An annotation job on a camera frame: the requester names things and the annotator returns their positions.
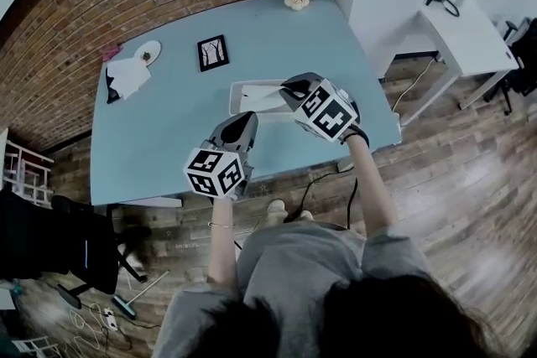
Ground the white oval plate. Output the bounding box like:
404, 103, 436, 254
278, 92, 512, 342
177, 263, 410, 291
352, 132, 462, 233
133, 39, 163, 66

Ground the black office chair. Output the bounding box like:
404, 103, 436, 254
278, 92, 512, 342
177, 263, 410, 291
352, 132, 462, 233
0, 188, 153, 310

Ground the person's left forearm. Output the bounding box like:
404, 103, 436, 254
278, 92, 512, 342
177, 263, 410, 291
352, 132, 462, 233
206, 195, 240, 291

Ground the person's right forearm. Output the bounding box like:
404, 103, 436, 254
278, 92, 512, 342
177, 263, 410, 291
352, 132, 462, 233
346, 134, 399, 241

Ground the black napkin holder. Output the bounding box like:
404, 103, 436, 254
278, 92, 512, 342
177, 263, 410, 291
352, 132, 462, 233
105, 68, 123, 106

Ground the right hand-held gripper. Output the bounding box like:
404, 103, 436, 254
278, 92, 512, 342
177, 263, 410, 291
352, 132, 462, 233
279, 72, 362, 144

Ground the black picture frame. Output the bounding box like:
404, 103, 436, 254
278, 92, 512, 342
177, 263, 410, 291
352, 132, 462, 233
196, 34, 231, 74

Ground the white napkin pile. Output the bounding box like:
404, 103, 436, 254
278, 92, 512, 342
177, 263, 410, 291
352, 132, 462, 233
105, 55, 153, 101

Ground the white power strip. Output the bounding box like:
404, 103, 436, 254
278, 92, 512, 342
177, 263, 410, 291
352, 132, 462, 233
102, 306, 120, 333

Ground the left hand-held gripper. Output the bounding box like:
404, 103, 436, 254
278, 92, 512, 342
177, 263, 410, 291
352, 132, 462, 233
183, 110, 259, 202

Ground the long-handled floor brush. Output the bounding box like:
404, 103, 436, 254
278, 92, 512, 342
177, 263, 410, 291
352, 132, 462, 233
110, 268, 172, 321

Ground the black mesh chair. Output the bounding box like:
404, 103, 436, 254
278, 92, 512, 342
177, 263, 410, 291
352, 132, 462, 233
483, 17, 537, 117

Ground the white tissue box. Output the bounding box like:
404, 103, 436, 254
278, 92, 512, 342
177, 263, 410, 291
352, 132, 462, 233
229, 79, 295, 117

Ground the white wire rack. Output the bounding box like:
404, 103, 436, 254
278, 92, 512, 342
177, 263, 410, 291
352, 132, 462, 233
0, 127, 56, 209

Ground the black cable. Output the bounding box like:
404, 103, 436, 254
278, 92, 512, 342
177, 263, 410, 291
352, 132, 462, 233
288, 169, 360, 231

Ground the white side desk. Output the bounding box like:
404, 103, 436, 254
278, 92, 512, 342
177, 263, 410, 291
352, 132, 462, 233
394, 0, 521, 127

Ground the white floor cable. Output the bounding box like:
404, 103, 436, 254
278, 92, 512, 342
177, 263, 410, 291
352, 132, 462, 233
68, 300, 111, 354

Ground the person's grey clothing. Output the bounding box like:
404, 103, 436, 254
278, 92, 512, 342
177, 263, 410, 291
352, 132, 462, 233
151, 221, 438, 358

